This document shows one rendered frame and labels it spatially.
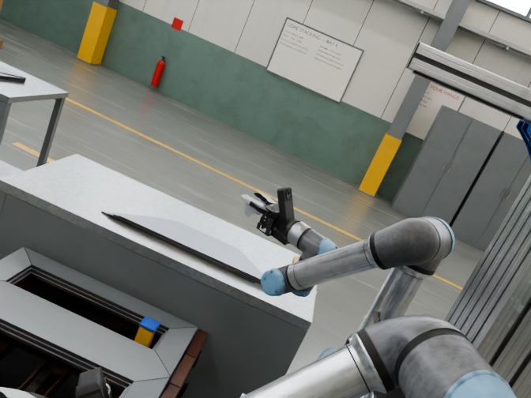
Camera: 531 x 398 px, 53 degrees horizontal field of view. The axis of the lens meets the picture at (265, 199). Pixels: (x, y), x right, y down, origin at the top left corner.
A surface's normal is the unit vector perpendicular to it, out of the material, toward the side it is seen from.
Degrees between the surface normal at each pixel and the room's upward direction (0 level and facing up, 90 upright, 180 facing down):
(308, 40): 90
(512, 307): 90
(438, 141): 90
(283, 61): 90
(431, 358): 56
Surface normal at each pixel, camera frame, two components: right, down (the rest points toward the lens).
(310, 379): -0.30, -0.58
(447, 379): -0.52, -0.75
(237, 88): -0.23, 0.21
